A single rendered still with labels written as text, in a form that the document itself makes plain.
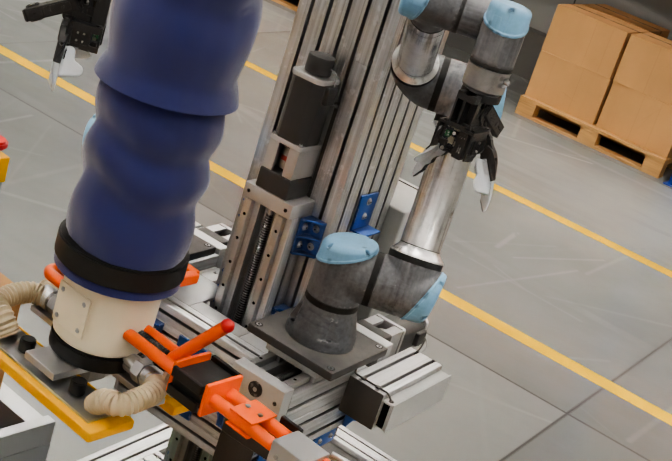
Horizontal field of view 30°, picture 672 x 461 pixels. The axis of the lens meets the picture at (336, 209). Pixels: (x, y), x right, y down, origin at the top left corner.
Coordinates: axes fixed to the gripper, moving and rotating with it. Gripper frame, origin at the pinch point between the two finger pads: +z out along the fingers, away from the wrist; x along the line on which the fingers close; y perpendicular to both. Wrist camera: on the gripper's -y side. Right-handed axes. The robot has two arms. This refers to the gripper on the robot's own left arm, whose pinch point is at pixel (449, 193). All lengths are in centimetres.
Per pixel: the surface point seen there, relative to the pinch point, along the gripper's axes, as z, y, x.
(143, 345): 33, 43, -24
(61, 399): 45, 52, -31
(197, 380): 32, 44, -11
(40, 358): 42, 50, -39
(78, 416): 45, 53, -26
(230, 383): 32, 41, -7
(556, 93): 126, -679, -236
